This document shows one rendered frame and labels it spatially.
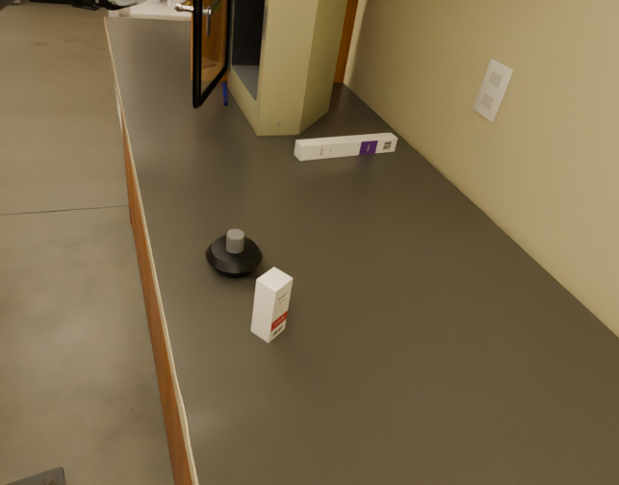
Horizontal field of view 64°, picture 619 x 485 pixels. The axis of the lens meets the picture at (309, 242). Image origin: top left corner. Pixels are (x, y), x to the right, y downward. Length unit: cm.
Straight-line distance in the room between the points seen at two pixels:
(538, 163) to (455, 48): 37
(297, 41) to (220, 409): 83
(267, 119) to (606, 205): 74
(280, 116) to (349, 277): 54
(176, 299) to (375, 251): 37
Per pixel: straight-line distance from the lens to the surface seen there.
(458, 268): 94
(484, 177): 119
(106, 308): 212
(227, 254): 79
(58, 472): 171
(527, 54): 112
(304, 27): 120
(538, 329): 90
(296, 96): 124
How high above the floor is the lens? 148
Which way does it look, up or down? 36 degrees down
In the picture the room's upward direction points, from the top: 10 degrees clockwise
